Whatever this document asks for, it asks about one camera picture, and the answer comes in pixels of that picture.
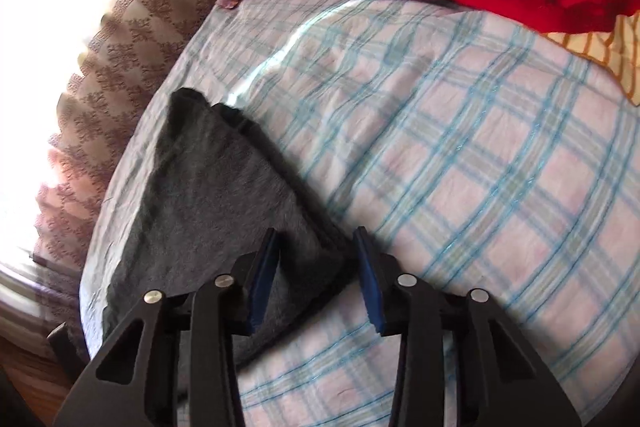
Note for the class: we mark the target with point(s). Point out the plaid bed sheet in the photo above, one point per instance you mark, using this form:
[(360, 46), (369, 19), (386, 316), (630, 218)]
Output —
[(425, 167)]

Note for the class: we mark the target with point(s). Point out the dark wooden furniture piece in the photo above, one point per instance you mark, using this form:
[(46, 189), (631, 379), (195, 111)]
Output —
[(65, 347)]

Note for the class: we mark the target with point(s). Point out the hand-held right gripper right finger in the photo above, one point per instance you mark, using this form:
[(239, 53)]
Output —
[(370, 287)]

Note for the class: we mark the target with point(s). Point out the patterned curtain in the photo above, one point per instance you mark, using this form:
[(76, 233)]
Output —
[(125, 57)]

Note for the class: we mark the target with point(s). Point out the dark grey pants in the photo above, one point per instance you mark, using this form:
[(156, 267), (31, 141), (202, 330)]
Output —
[(220, 217)]

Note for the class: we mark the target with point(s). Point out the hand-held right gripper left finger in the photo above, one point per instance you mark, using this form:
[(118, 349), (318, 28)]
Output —
[(260, 287)]

